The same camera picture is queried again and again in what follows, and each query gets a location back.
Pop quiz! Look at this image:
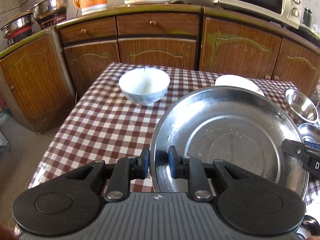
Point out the brown wooden cabinet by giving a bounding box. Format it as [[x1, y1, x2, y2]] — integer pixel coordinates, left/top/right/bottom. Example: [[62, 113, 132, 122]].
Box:
[[1, 4, 319, 134]]

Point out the large steel plate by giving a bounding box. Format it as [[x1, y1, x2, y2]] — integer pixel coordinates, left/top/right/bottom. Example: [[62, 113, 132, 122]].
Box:
[[150, 86, 309, 197]]

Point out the blue patterned small bowl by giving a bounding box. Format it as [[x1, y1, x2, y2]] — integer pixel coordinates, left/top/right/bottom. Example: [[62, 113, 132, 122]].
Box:
[[118, 67, 170, 106]]

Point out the steel pot on stove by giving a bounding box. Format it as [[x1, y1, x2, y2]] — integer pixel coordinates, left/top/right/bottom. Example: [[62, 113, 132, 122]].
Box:
[[1, 11, 33, 38]]

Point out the steel pot with lid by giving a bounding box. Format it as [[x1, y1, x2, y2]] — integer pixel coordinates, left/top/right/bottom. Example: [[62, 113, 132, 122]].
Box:
[[31, 0, 69, 21]]

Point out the red white checkered tablecloth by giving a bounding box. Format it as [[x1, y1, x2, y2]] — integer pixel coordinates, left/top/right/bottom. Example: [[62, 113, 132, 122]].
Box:
[[15, 62, 320, 235]]

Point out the deep steel bowl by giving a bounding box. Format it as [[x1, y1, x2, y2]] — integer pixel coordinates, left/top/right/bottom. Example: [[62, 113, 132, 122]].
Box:
[[284, 88, 319, 125]]

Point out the medium steel plate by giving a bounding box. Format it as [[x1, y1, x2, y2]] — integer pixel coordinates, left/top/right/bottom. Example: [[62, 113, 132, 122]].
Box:
[[298, 123, 320, 143]]

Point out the white ceramic bowl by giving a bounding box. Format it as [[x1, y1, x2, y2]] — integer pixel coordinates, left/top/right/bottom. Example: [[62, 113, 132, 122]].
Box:
[[215, 74, 265, 96]]

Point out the small steel plate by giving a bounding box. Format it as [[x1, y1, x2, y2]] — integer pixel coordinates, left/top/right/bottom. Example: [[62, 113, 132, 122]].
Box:
[[296, 215, 320, 239]]

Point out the dark green thermos bottle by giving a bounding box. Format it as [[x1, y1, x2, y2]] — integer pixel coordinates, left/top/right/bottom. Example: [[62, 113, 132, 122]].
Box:
[[303, 7, 313, 28]]

